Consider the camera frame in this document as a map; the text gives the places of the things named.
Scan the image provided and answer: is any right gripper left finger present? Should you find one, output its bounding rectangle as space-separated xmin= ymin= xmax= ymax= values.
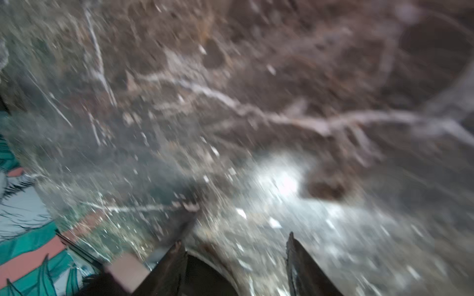
xmin=132 ymin=241 xmax=188 ymax=296

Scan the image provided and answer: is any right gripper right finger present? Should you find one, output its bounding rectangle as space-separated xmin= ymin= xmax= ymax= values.
xmin=286 ymin=232 xmax=343 ymax=296

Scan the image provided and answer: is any black belt long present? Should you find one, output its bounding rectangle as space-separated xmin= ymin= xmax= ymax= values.
xmin=182 ymin=250 xmax=239 ymax=296

